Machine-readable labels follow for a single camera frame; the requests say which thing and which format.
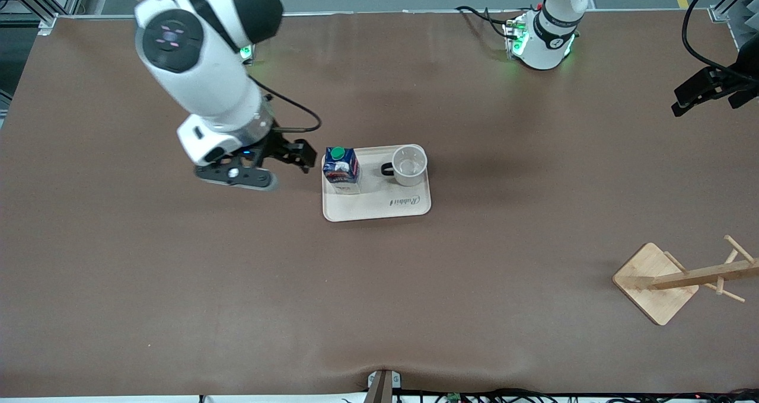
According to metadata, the wooden cup rack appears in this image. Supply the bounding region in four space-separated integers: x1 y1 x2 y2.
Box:
612 235 759 327

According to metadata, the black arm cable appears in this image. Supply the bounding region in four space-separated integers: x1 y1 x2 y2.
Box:
681 0 759 81
246 74 324 135

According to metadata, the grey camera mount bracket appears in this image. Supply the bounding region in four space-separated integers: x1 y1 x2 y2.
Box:
366 369 402 403

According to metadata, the brown table cover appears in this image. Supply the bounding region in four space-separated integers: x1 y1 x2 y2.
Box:
0 11 759 398

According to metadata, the white smiley cup black handle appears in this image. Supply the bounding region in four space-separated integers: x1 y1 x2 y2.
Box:
380 144 429 187

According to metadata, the beige plastic tray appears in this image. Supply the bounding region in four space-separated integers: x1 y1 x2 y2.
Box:
321 144 432 223

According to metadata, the black base power cable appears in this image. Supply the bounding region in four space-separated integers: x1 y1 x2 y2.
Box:
455 5 522 41

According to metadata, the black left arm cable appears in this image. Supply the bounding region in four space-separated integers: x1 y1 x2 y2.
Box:
681 0 759 81

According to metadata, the blue milk carton green cap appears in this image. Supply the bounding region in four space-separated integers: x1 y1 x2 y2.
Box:
322 146 362 196

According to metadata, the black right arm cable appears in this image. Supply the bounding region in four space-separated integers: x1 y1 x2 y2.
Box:
246 74 324 135

